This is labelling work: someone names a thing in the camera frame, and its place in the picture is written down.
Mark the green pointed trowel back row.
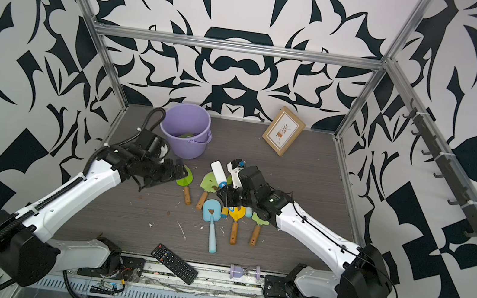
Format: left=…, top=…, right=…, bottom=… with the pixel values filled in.
left=176, top=165, right=193, bottom=205

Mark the green pointed trowel row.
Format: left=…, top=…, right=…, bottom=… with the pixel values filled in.
left=176, top=165, right=193, bottom=205
left=179, top=133, right=195, bottom=139

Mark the white blue cleaning brush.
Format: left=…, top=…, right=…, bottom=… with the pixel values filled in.
left=210, top=161, right=227, bottom=189

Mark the green pointed trowel front row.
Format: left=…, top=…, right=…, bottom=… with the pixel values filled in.
left=179, top=133, right=195, bottom=139

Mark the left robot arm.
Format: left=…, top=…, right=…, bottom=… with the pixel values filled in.
left=0, top=122, right=187, bottom=291

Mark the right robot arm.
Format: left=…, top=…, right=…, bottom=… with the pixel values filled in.
left=210, top=161, right=394, bottom=298

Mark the yellow scoop trowel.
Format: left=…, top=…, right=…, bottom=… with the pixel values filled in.
left=228, top=206, right=246, bottom=245

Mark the light green square trowel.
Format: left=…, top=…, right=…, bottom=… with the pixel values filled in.
left=196, top=172, right=219, bottom=211

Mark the light green small trowel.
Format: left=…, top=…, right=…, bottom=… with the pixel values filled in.
left=249, top=212, right=269, bottom=247

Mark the light blue scoop trowel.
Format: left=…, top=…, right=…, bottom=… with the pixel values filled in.
left=202, top=199, right=222, bottom=254

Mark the purple plastic bucket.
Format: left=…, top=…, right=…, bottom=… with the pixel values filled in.
left=160, top=103, right=213, bottom=160

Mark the purple sand timer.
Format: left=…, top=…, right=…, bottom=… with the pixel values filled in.
left=229, top=264, right=262, bottom=281

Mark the black remote control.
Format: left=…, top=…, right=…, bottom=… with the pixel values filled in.
left=151, top=243, right=198, bottom=285

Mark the green trowel yellow handle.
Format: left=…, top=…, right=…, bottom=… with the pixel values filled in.
left=221, top=207, right=229, bottom=219

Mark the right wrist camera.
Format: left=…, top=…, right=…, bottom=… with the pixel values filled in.
left=227, top=159, right=246, bottom=189

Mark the wooden picture frame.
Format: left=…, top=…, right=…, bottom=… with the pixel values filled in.
left=262, top=107, right=306, bottom=156

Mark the wall hook rail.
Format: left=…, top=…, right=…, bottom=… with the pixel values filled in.
left=406, top=106, right=477, bottom=238

